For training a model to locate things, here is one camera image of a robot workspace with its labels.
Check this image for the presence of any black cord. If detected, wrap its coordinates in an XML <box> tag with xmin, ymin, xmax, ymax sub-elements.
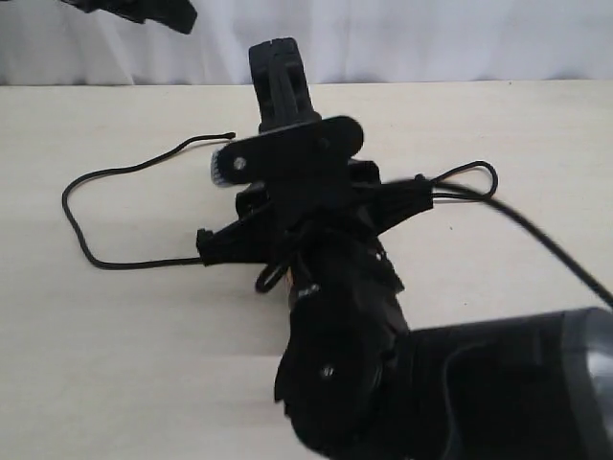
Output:
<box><xmin>61</xmin><ymin>131</ymin><xmax>499</xmax><ymax>271</ymax></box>

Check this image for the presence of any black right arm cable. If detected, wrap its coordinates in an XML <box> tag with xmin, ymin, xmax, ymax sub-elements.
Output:
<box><xmin>433</xmin><ymin>189</ymin><xmax>613</xmax><ymax>311</ymax></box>

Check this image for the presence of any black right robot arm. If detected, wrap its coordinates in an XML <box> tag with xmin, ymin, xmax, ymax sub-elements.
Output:
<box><xmin>196</xmin><ymin>116</ymin><xmax>612</xmax><ymax>459</ymax></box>

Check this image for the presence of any white backdrop curtain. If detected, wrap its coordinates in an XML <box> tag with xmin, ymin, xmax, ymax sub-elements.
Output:
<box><xmin>1</xmin><ymin>1</ymin><xmax>612</xmax><ymax>85</ymax></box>

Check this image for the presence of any black plastic carrying case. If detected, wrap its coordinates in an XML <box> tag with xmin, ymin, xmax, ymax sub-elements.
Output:
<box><xmin>248</xmin><ymin>37</ymin><xmax>322</xmax><ymax>133</ymax></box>

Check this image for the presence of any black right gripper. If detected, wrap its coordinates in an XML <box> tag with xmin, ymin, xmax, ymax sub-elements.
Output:
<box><xmin>196</xmin><ymin>116</ymin><xmax>434</xmax><ymax>292</ymax></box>

